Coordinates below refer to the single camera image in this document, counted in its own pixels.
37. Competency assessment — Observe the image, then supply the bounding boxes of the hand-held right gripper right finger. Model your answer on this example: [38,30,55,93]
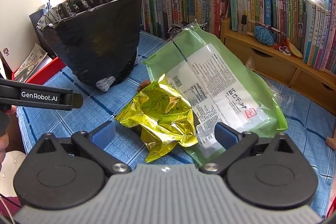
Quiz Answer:
[199,122,295,175]

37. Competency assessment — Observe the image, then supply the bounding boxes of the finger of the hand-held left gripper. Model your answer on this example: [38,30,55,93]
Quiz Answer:
[71,94,84,110]

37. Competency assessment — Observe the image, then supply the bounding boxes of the illustrated magazine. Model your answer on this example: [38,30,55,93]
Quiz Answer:
[13,43,49,80]

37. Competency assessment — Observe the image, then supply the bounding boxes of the green plastic packaging bag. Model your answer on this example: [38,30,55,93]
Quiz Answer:
[142,20,289,167]

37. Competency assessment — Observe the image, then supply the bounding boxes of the clear plastic bag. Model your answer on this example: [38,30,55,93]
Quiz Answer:
[244,56,292,109]

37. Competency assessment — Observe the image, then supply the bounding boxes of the red white chain toy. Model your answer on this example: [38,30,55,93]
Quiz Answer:
[274,40,292,56]

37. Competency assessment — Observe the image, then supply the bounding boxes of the person's left hand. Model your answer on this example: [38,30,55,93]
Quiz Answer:
[0,105,17,161]

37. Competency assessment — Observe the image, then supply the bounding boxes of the white striped cloth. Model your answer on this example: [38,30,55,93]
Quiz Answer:
[96,76,116,92]

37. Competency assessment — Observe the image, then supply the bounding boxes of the wooden desk organizer with drawers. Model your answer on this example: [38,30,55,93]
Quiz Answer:
[220,17,336,105]

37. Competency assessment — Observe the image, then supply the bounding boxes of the blue yarn ball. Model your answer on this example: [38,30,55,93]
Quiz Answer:
[253,25,275,46]

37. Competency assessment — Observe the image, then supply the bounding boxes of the orange yellow toy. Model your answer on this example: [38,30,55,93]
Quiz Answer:
[286,39,303,59]

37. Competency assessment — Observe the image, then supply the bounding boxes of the red box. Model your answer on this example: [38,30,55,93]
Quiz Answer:
[12,56,66,84]

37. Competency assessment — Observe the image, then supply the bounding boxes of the yellow snack wrapper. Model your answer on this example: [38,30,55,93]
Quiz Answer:
[115,74,198,164]

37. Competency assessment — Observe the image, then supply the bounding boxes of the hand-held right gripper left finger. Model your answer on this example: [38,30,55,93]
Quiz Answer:
[35,120,132,175]

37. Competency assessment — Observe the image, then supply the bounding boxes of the blue checked mat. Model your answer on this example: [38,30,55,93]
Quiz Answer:
[16,30,336,219]

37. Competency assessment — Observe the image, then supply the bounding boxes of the miniature bicycle model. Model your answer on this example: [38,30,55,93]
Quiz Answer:
[168,25,184,39]

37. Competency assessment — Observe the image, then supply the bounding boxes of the trash bin with black bag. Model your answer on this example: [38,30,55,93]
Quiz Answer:
[37,0,144,88]

